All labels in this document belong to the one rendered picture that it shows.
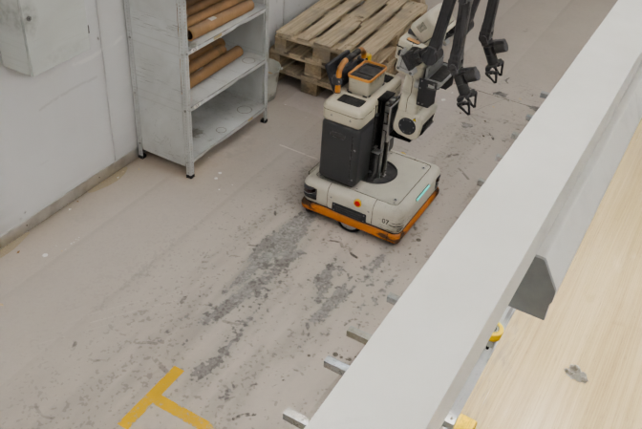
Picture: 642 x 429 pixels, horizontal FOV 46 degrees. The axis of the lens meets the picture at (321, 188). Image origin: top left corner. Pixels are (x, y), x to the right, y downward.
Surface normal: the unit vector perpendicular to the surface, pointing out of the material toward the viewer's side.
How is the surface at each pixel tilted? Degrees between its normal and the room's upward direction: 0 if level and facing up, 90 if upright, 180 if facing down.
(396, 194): 0
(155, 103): 90
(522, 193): 0
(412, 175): 0
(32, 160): 90
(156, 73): 90
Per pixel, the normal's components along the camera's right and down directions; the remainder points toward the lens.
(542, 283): -0.50, 0.48
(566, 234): 0.78, -0.11
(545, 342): 0.06, -0.81
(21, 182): 0.86, 0.33
